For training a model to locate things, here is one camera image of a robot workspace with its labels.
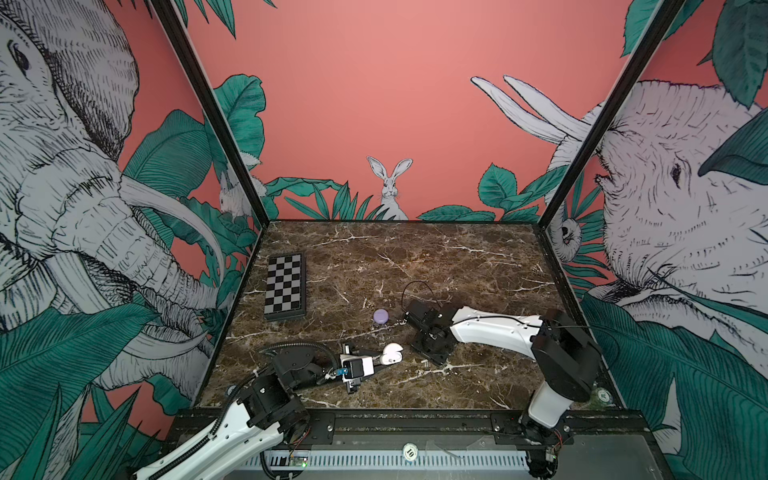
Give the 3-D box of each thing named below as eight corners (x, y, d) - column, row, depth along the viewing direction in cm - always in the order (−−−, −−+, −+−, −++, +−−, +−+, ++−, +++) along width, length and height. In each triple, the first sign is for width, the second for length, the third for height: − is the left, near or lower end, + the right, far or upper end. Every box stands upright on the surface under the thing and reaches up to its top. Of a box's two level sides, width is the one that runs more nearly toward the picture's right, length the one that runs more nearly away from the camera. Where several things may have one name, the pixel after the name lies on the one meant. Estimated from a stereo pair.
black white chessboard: (266, 323, 94) (261, 316, 91) (271, 261, 110) (268, 254, 107) (305, 316, 96) (302, 310, 93) (305, 257, 112) (302, 249, 109)
